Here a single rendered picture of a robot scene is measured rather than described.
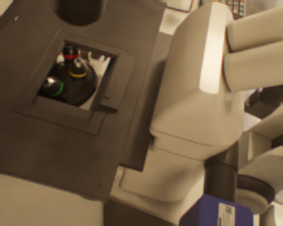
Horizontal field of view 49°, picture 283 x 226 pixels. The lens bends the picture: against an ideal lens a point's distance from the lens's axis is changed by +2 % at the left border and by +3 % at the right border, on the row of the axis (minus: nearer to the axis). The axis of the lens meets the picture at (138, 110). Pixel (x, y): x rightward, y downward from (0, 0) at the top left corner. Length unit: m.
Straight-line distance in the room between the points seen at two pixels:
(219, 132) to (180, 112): 0.06
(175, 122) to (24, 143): 0.18
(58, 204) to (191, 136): 0.29
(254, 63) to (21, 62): 0.30
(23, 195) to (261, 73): 0.42
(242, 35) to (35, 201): 0.42
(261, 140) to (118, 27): 0.44
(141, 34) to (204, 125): 0.22
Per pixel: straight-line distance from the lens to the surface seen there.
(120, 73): 0.44
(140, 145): 0.41
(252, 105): 0.94
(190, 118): 0.35
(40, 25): 0.52
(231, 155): 0.42
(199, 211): 0.37
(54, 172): 0.37
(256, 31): 0.41
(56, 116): 0.40
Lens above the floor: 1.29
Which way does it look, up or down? 54 degrees down
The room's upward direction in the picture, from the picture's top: 17 degrees clockwise
